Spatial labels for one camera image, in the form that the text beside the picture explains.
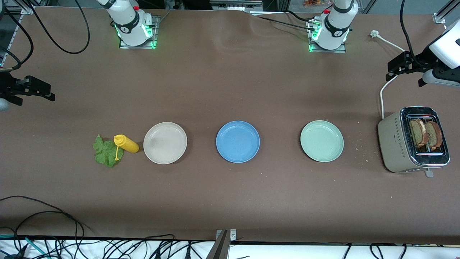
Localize beige and chrome toaster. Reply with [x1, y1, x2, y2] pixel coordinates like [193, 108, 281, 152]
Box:
[377, 106, 450, 178]

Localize grey metal mounting post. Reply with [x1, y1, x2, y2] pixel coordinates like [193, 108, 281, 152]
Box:
[207, 229, 236, 259]

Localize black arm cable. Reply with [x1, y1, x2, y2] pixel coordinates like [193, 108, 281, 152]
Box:
[400, 0, 424, 66]
[0, 0, 90, 71]

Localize green lettuce leaf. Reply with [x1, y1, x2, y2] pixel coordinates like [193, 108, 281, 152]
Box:
[92, 134, 124, 168]

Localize short black base cable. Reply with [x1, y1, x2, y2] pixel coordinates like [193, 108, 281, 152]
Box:
[284, 10, 317, 23]

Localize teal cable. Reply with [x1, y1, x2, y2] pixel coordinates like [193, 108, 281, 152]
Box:
[0, 234, 49, 258]

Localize brown bread slice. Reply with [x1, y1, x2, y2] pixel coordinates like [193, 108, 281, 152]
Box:
[409, 119, 429, 148]
[425, 121, 443, 151]

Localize black floor cable wide loop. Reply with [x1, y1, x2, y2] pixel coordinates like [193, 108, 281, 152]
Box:
[0, 196, 96, 234]

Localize black floor cable narrow loop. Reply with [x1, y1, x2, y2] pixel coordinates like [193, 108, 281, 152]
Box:
[14, 212, 85, 252]

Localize beige round plate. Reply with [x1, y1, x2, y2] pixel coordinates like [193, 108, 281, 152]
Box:
[143, 122, 188, 165]

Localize aluminium frame corner bracket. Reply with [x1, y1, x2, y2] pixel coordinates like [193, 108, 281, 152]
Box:
[7, 0, 35, 15]

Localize white toaster power cable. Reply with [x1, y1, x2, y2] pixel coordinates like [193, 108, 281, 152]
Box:
[370, 30, 408, 120]

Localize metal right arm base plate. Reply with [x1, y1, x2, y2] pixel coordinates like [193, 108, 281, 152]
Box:
[119, 15, 158, 49]

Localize pale green round plate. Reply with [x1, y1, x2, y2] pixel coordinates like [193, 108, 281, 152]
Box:
[300, 120, 344, 163]

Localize long black base cable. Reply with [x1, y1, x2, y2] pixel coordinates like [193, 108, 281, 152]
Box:
[250, 14, 317, 32]

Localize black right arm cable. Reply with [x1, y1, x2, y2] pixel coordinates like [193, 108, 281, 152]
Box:
[0, 0, 90, 71]

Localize aluminium frame corner profile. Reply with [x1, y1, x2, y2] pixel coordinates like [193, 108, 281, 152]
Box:
[433, 0, 460, 24]

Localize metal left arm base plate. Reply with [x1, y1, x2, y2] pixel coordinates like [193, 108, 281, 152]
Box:
[307, 18, 347, 54]

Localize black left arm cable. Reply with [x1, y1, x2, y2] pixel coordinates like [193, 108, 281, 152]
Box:
[400, 0, 424, 66]

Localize grey metal rack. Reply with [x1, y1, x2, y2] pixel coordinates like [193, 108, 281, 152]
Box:
[210, 0, 263, 11]

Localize aluminium table edge rail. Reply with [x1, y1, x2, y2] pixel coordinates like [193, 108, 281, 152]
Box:
[0, 14, 19, 67]

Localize blue round plate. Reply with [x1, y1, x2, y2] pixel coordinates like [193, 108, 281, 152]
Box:
[216, 121, 260, 163]

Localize yellow squeeze bottle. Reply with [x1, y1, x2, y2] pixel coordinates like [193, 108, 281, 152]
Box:
[114, 135, 139, 161]

